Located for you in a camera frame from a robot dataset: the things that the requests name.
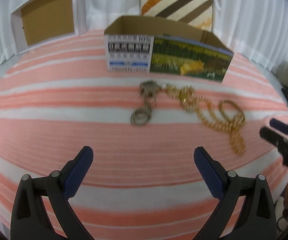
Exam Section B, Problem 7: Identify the striped bed sheet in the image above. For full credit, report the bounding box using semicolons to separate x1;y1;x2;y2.
0;31;288;239

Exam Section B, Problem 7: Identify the silver keyring chain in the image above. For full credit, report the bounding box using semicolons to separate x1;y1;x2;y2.
130;80;167;126

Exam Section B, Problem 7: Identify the white box lid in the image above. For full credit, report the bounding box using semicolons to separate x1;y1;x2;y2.
11;0;79;55

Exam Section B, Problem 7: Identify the printed cardboard box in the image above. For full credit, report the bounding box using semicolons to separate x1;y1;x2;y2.
104;16;234;82

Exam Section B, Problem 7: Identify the white curtain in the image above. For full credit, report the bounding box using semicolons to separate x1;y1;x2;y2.
0;0;288;69

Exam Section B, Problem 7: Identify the yellow bead necklace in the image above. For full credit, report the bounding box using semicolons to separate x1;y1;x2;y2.
165;84;247;155

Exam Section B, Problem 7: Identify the striped throw pillow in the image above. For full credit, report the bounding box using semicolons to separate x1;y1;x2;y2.
140;0;213;31

